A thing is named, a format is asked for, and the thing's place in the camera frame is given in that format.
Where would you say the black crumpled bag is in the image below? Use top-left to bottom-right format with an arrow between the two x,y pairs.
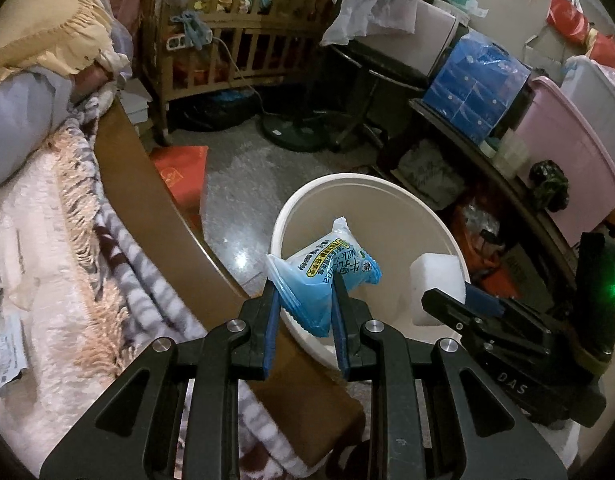
529,160 -> 570,212

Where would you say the striped fleece blanket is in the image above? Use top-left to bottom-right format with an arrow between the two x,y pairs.
66,82 -> 312,479

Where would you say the yellow frilled pillow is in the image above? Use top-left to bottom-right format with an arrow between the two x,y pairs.
0,0 -> 130,84

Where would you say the grey blanket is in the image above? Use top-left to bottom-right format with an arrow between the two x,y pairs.
0,67 -> 73,185

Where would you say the cream trash bin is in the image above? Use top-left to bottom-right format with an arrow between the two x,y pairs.
268,172 -> 469,370

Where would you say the blue tissue pack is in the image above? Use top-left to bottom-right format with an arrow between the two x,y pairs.
422,29 -> 531,144

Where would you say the white foam block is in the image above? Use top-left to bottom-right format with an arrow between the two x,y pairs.
409,252 -> 466,326

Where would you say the wooden baby crib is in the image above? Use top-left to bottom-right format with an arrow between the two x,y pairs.
137,0 -> 341,141

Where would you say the white storage bin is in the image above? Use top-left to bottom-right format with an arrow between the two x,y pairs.
560,55 -> 615,163

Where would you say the black fan base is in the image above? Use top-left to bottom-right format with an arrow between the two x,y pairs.
259,110 -> 330,153

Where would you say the red gift box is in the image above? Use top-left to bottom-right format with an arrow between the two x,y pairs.
149,145 -> 209,230

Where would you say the pink storage bin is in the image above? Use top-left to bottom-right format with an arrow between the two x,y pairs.
516,76 -> 615,247

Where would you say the wooden bed frame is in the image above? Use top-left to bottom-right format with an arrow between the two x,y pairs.
95,103 -> 365,466

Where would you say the blue snack wrapper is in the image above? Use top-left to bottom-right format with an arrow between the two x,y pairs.
265,217 -> 382,337

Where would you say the red hanging bag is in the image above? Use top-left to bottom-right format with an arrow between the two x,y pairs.
546,0 -> 589,46

